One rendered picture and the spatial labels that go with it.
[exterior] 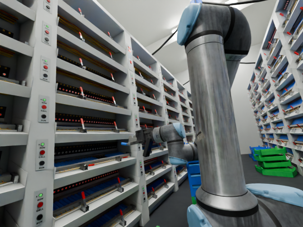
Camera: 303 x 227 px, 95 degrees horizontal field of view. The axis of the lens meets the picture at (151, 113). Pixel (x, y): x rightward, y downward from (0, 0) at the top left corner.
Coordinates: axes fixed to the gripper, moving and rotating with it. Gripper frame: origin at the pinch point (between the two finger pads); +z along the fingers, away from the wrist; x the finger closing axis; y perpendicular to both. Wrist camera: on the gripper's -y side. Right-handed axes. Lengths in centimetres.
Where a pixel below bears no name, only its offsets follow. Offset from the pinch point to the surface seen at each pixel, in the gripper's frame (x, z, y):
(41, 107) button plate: 44, 11, 21
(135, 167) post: -22.1, 13.0, -17.5
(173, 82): -161, 2, 104
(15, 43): 55, 10, 47
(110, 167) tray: 5.9, 12.4, -11.7
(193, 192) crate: -39, -24, -42
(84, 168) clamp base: 23.6, 12.8, -8.6
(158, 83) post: -92, 6, 78
